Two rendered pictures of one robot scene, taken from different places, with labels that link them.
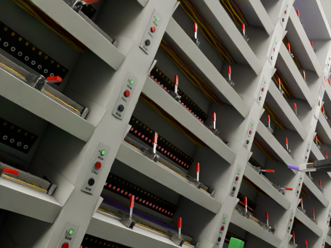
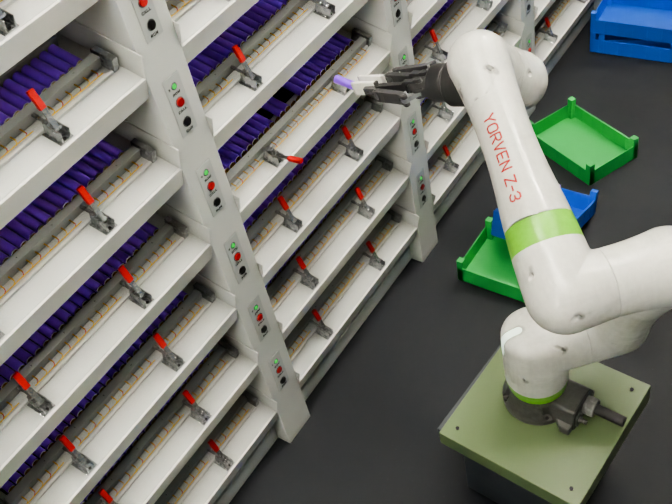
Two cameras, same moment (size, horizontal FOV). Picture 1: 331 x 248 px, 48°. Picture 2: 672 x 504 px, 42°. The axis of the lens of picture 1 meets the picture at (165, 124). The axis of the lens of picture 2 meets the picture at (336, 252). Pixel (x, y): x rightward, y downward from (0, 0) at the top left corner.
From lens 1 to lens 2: 1.70 m
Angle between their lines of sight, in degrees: 61
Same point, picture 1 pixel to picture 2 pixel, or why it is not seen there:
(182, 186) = (156, 407)
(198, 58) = (20, 336)
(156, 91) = (14, 463)
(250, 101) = (171, 154)
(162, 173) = (114, 455)
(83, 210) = not seen: outside the picture
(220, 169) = not seen: hidden behind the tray
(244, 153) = (223, 218)
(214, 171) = not seen: hidden behind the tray
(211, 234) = (246, 340)
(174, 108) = (55, 419)
